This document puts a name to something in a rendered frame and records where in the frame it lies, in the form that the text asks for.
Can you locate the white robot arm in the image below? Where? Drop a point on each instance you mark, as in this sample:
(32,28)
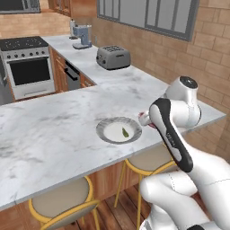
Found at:
(179,119)

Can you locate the grey microwave oven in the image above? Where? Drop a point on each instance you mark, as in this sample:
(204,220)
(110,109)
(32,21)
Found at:
(18,5)

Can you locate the wooden wall cupboards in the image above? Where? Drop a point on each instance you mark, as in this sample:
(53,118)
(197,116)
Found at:
(61,6)

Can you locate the blue grey coffee machine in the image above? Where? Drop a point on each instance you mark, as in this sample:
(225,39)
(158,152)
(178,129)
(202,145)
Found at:
(83,34)

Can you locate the green lemon wedge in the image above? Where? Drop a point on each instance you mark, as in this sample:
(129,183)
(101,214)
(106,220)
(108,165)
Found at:
(125,132)

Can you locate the yellow stool with beige seat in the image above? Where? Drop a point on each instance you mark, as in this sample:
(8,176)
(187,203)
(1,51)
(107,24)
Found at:
(61,200)
(149,158)

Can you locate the grey framed window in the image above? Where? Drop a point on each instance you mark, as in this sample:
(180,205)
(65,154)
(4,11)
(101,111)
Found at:
(149,13)

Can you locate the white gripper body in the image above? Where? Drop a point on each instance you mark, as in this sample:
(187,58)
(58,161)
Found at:
(145,119)

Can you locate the wooden base cupboards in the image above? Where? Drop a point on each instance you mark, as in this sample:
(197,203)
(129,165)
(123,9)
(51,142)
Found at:
(59,73)

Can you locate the grey rimmed white plate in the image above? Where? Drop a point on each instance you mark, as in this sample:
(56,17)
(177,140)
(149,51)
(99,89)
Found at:
(104,131)

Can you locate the grey fridge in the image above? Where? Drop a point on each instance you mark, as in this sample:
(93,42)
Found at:
(4,90)

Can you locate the black dishwasher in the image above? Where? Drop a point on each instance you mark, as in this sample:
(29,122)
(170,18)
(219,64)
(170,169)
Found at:
(72,78)

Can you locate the white wall socket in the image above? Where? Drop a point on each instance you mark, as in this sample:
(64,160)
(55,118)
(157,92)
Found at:
(96,40)

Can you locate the grey toaster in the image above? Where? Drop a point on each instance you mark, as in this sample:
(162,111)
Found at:
(115,58)

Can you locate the red steak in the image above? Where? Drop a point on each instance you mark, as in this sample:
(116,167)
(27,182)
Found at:
(153,126)

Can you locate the white oven with black hob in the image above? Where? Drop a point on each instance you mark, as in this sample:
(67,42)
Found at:
(28,72)

